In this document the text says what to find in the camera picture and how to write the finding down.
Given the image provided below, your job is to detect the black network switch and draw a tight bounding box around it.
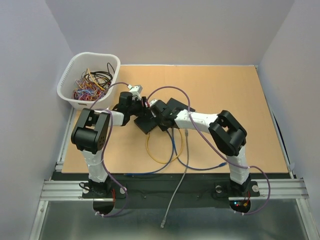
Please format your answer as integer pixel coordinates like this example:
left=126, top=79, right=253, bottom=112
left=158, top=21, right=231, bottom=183
left=165, top=97, right=188, bottom=114
left=134, top=115, right=158, bottom=135

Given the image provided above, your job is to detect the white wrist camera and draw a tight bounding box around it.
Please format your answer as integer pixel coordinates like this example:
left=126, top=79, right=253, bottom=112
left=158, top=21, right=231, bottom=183
left=127, top=84, right=143, bottom=100
left=148, top=99, right=159, bottom=107

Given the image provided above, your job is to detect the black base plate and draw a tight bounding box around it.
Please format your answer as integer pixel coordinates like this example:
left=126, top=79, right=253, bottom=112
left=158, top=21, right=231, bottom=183
left=80, top=173, right=260, bottom=213

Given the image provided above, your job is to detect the white plastic basket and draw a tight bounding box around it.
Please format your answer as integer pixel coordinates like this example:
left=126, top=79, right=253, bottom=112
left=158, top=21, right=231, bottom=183
left=56, top=52, right=121, bottom=111

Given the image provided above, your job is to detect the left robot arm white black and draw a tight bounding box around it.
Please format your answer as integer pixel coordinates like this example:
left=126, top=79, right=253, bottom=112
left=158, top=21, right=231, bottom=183
left=71, top=91, right=156, bottom=198

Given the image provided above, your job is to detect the aluminium mounting rail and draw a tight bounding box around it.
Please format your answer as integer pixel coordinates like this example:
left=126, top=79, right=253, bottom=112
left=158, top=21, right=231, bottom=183
left=40, top=179, right=309, bottom=201

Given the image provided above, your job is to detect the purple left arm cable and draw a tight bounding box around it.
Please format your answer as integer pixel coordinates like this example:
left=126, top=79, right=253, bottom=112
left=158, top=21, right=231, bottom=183
left=89, top=81, right=131, bottom=218

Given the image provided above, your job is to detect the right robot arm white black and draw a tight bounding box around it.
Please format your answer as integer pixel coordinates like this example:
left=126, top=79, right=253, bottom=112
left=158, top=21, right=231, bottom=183
left=150, top=99, right=251, bottom=195

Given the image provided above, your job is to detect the dark blue ethernet cable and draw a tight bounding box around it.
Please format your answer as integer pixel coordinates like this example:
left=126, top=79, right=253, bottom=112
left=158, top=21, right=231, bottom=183
left=124, top=129, right=178, bottom=177

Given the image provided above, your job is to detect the tangled coloured wire bundle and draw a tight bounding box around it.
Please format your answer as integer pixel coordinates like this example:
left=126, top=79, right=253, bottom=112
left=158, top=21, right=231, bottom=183
left=72, top=62, right=116, bottom=101

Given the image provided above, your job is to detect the yellow ethernet cable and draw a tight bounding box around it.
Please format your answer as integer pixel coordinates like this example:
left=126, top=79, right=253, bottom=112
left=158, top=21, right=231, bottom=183
left=146, top=128, right=183, bottom=165

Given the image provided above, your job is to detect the grey ethernet cable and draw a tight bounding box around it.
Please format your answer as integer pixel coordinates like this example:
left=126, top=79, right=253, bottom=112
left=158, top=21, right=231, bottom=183
left=161, top=129, right=191, bottom=229

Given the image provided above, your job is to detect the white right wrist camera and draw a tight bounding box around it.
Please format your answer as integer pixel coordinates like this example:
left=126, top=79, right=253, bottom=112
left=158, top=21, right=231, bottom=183
left=148, top=99, right=159, bottom=107

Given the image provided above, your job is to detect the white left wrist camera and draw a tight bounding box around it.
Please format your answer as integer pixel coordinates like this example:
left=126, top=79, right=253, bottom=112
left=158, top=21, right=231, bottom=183
left=127, top=84, right=143, bottom=100

